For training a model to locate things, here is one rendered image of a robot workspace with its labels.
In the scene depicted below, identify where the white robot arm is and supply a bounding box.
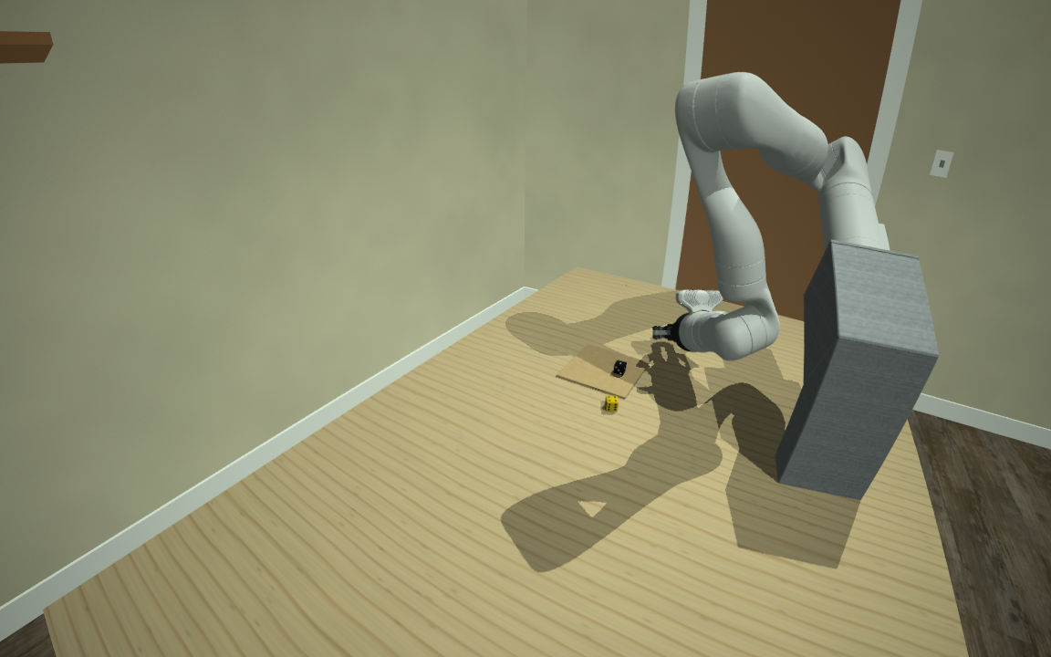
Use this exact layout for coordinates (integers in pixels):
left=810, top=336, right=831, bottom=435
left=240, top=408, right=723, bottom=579
left=675, top=71, right=890, bottom=360

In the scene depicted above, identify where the tan flat mat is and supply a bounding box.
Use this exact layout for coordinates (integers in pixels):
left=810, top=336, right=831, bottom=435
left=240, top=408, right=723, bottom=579
left=556, top=344, right=650, bottom=399

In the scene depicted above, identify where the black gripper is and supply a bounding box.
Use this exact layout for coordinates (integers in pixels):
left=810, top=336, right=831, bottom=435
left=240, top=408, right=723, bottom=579
left=652, top=313, right=691, bottom=351

